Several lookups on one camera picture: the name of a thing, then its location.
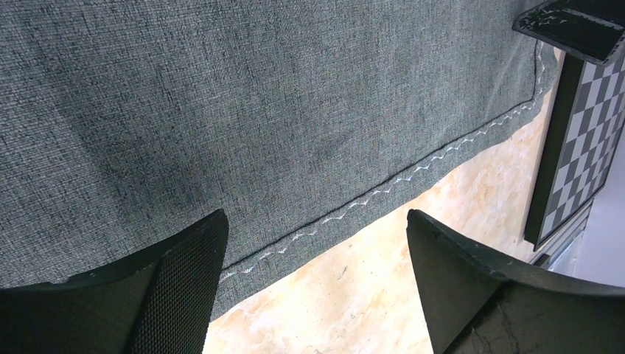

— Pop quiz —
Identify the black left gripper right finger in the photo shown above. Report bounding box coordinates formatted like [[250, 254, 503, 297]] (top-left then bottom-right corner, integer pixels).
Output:
[[406, 209, 624, 353]]

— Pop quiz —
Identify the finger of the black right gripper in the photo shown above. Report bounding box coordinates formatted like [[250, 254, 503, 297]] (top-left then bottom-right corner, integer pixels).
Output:
[[512, 0, 624, 66]]

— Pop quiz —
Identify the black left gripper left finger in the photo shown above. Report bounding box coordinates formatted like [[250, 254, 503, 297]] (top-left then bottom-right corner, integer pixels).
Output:
[[1, 209, 228, 353]]

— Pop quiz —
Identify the grey cloth napkin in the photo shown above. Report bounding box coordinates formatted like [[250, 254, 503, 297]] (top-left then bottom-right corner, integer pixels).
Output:
[[1, 1, 558, 317]]

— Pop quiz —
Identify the black white checkerboard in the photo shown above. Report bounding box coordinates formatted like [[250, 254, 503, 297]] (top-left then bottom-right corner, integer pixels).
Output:
[[523, 55, 624, 250]]

